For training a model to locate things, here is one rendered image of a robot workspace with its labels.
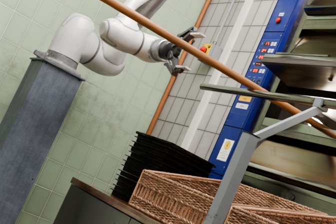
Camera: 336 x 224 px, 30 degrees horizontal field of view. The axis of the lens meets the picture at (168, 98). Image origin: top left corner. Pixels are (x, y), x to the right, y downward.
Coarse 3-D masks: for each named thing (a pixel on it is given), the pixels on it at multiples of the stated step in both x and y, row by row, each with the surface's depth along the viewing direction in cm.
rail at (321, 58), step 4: (264, 56) 280; (268, 56) 278; (272, 56) 275; (276, 56) 273; (280, 56) 271; (284, 56) 269; (288, 56) 267; (292, 56) 265; (296, 56) 263; (300, 56) 261; (304, 56) 259; (308, 56) 257; (312, 56) 255; (316, 56) 253; (320, 56) 251; (320, 60) 250; (324, 60) 248; (328, 60) 246; (332, 60) 244
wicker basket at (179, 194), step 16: (144, 176) 246; (160, 176) 238; (176, 176) 257; (192, 176) 261; (144, 192) 242; (160, 192) 233; (176, 192) 226; (192, 192) 219; (208, 192) 267; (240, 192) 268; (256, 192) 261; (144, 208) 237; (160, 208) 230; (176, 208) 259; (192, 208) 216; (208, 208) 209; (272, 208) 214; (288, 208) 243; (304, 208) 238
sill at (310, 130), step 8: (264, 120) 284; (272, 120) 280; (280, 120) 275; (288, 128) 269; (296, 128) 265; (304, 128) 261; (312, 128) 258; (320, 128) 254; (320, 136) 252; (328, 136) 249
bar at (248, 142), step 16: (256, 96) 235; (272, 96) 227; (288, 96) 219; (304, 96) 214; (304, 112) 203; (320, 112) 206; (272, 128) 196; (240, 144) 192; (256, 144) 195; (240, 160) 190; (224, 176) 191; (240, 176) 190; (224, 192) 188; (224, 208) 188
